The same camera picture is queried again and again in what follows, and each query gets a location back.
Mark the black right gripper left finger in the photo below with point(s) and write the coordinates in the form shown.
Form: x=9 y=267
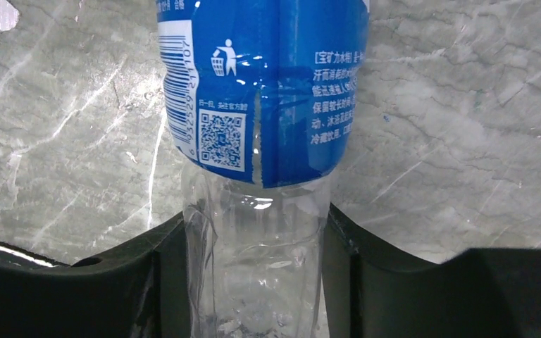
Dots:
x=135 y=289

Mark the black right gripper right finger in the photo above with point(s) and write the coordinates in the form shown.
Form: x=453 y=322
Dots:
x=374 y=289

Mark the blue label water bottle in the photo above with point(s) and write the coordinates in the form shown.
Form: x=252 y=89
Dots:
x=260 y=99

